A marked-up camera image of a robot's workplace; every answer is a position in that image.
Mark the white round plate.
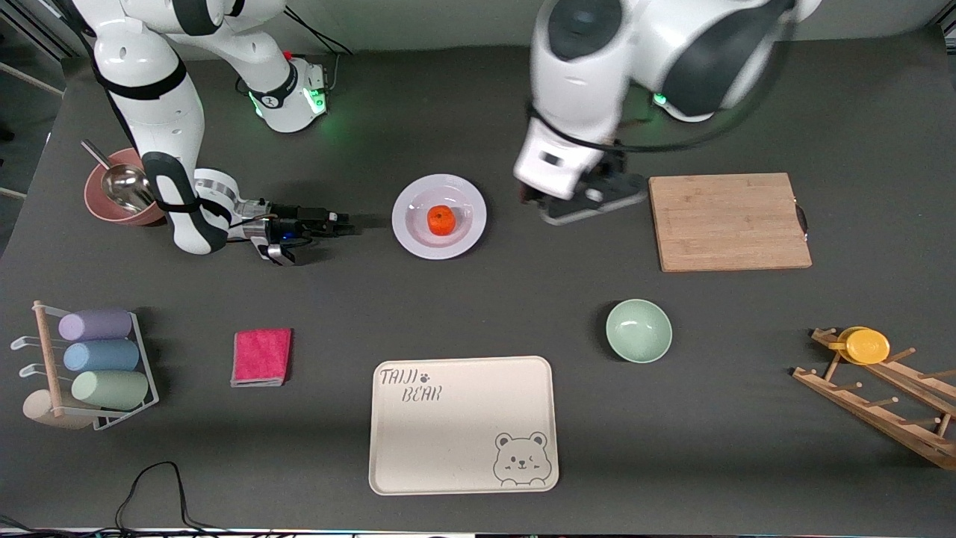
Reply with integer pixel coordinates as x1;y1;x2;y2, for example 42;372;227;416
391;173;488;261

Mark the pink folded cloth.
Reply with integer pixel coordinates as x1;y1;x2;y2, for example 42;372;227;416
231;328;293;388

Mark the mint green bowl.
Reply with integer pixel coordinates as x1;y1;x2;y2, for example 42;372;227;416
605;299;673;365

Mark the bamboo cutting board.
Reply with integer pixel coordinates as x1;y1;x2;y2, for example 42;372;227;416
648;173;813;273

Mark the metal scoop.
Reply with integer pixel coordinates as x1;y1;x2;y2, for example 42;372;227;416
81;140;156;212

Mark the pink bowl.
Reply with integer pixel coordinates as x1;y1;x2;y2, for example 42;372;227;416
84;147;169;226

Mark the purple cup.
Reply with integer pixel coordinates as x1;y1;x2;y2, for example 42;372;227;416
58;309;134;342

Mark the blue cup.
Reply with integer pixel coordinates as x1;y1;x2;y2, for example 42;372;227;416
63;340;140;373

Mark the pale green cup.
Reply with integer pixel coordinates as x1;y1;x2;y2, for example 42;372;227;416
71;371;150;410

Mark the cream bear print tray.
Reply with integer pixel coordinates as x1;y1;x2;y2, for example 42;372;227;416
368;356;560;496

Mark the beige wooden bar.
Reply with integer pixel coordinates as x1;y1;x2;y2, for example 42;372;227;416
0;62;65;96

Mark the beige cup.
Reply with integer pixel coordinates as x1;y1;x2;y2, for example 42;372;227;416
22;389;94;430

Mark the yellow cup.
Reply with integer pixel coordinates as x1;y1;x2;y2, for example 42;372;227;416
828;327;891;365

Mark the wooden peg drying rack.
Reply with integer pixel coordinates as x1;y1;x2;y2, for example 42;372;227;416
792;327;956;471

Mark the left arm black loop cable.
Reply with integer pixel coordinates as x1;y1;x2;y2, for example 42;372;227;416
527;22;786;155

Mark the right arm base black cable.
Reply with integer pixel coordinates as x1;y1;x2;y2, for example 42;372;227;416
280;11;353;90

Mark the white wire cup rack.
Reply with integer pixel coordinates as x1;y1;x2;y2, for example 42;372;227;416
10;300;160;432

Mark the black cable on floor edge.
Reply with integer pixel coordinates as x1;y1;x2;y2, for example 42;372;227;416
0;461;225;538

